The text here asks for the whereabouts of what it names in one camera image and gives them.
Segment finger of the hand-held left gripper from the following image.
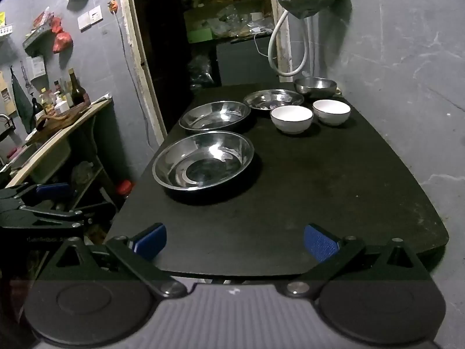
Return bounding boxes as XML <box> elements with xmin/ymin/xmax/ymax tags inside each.
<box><xmin>7</xmin><ymin>182</ymin><xmax>73</xmax><ymax>206</ymax></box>
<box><xmin>20</xmin><ymin>201</ymin><xmax>117</xmax><ymax>230</ymax></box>

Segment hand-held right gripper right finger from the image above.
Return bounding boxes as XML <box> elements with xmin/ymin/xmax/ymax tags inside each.
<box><xmin>276</xmin><ymin>223</ymin><xmax>434</xmax><ymax>297</ymax></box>

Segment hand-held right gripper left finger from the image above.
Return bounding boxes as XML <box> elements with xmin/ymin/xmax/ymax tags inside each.
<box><xmin>45</xmin><ymin>222</ymin><xmax>189</xmax><ymax>297</ymax></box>

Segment large steel plate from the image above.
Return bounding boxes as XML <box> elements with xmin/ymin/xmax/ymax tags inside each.
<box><xmin>152</xmin><ymin>130</ymin><xmax>254</xmax><ymax>192</ymax></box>

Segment white bowl red rim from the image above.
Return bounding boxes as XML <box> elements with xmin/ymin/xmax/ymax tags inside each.
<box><xmin>270</xmin><ymin>106</ymin><xmax>314</xmax><ymax>134</ymax></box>
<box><xmin>312</xmin><ymin>99</ymin><xmax>351</xmax><ymax>127</ymax></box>

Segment medium steel plate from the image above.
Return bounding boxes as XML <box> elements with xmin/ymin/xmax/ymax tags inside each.
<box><xmin>178</xmin><ymin>101</ymin><xmax>252</xmax><ymax>132</ymax></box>

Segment small steel plate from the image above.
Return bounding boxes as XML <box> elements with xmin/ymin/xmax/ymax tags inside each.
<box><xmin>243</xmin><ymin>89</ymin><xmax>305</xmax><ymax>111</ymax></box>

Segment steel bowl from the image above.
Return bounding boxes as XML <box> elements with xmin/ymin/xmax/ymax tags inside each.
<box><xmin>294</xmin><ymin>77</ymin><xmax>338</xmax><ymax>99</ymax></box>

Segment wooden counter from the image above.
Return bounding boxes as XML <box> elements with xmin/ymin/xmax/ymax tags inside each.
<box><xmin>5</xmin><ymin>98</ymin><xmax>114</xmax><ymax>204</ymax></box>

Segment green hanging cloth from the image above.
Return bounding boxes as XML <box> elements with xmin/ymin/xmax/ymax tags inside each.
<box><xmin>10</xmin><ymin>68</ymin><xmax>34</xmax><ymax>134</ymax></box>

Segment row of condiment bottles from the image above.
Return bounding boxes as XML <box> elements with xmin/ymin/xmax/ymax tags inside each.
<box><xmin>31</xmin><ymin>68</ymin><xmax>90</xmax><ymax>124</ymax></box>

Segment red plastic bags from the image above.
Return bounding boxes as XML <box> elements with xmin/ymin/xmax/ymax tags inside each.
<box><xmin>50</xmin><ymin>16</ymin><xmax>74</xmax><ymax>54</ymax></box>

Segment dark plastic bag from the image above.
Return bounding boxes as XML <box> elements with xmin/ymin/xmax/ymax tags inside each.
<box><xmin>187</xmin><ymin>54</ymin><xmax>219</xmax><ymax>88</ymax></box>

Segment dark cabinet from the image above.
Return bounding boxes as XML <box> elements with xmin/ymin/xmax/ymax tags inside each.
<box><xmin>216</xmin><ymin>38</ymin><xmax>281</xmax><ymax>87</ymax></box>

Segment green box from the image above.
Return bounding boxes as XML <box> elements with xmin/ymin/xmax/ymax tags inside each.
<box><xmin>187</xmin><ymin>27</ymin><xmax>216</xmax><ymax>43</ymax></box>

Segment cluttered storage shelf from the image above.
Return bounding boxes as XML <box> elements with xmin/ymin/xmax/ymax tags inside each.
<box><xmin>183</xmin><ymin>0</ymin><xmax>276</xmax><ymax>43</ymax></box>

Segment pale door frame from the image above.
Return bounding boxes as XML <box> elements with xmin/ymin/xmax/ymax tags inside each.
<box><xmin>116</xmin><ymin>0</ymin><xmax>168</xmax><ymax>147</ymax></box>

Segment grey power cable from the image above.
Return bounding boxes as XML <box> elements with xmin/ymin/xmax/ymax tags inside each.
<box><xmin>113</xmin><ymin>10</ymin><xmax>152</xmax><ymax>149</ymax></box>

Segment wall shelf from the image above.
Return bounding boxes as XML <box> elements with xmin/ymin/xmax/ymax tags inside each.
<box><xmin>22</xmin><ymin>25</ymin><xmax>52</xmax><ymax>58</ymax></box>

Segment white wall switch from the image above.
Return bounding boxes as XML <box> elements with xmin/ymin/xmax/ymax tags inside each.
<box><xmin>78</xmin><ymin>6</ymin><xmax>103</xmax><ymax>31</ymax></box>

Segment white hose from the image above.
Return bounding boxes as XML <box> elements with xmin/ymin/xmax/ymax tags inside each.
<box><xmin>268</xmin><ymin>10</ymin><xmax>310</xmax><ymax>78</ymax></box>

